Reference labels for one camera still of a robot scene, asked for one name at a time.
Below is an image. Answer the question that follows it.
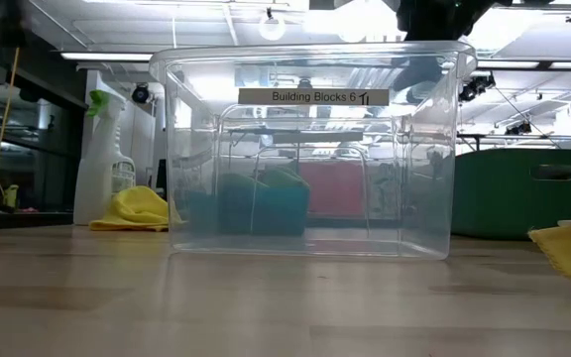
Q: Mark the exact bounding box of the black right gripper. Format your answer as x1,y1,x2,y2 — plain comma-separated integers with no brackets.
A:
396,0,498,43

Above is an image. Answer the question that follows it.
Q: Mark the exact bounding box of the long ceiling light strip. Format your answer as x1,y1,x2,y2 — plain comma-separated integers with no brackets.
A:
476,59,571,70
59,51,154,62

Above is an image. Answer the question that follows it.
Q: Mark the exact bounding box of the clear plastic bin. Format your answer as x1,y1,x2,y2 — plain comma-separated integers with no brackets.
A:
149,40,479,262

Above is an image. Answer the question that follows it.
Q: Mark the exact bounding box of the black background table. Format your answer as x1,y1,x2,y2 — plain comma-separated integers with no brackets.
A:
456,131,571,152

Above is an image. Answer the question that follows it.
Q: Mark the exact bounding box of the grey building blocks label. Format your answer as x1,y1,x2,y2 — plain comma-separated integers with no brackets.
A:
237,87,391,107

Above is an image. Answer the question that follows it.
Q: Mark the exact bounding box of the round ceiling lamp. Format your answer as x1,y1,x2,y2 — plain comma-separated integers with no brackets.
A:
258,8,287,43

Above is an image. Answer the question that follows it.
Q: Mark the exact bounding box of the green plastic basket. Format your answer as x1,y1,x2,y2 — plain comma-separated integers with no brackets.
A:
450,148,571,241

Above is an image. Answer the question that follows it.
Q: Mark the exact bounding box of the red background panel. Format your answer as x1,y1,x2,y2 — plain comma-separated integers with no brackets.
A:
298,160,367,219

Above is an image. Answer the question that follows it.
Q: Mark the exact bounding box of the white spray bottle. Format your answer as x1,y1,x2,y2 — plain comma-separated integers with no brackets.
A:
72,89,137,227

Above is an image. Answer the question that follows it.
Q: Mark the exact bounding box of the black ceiling camera cluster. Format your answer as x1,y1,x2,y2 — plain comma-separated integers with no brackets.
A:
458,72,497,104

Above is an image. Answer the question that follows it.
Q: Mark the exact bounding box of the small black ceiling camera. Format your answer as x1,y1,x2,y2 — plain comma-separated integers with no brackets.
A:
505,120,533,137

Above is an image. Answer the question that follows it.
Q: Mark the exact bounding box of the black round background camera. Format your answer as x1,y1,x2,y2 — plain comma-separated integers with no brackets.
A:
131,83,151,105

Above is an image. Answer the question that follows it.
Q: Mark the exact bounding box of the yellow cable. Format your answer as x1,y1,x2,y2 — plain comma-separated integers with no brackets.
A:
0,47,21,198

